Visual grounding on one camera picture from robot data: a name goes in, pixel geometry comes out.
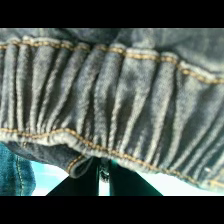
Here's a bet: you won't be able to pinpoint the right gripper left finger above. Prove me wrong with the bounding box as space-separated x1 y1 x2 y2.
45 157 101 197

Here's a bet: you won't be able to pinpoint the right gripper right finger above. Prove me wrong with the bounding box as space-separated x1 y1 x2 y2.
109 159 164 197

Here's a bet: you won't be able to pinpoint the dark jeans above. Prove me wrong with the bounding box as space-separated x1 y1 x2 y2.
0 27 224 197

